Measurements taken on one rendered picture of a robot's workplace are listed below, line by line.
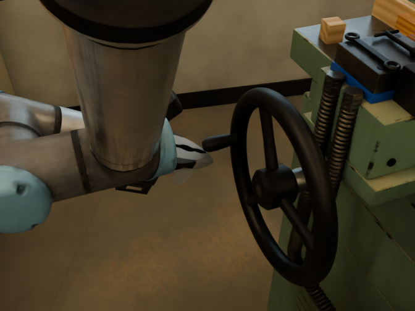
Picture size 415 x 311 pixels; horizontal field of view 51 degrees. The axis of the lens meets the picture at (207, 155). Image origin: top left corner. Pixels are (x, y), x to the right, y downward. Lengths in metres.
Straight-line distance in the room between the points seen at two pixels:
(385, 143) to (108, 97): 0.36
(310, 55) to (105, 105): 0.57
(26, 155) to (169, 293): 1.05
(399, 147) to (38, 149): 0.42
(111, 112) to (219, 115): 1.84
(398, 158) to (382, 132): 0.06
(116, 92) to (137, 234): 1.36
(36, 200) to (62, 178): 0.04
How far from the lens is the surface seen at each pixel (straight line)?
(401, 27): 0.88
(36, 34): 1.98
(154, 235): 1.62
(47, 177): 0.49
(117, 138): 0.37
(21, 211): 0.49
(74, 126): 0.59
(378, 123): 0.55
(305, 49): 0.84
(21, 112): 0.57
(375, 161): 0.58
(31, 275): 1.62
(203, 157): 0.69
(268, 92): 0.58
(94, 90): 0.30
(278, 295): 1.31
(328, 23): 0.82
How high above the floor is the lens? 1.26
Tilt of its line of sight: 41 degrees down
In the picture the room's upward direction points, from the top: straight up
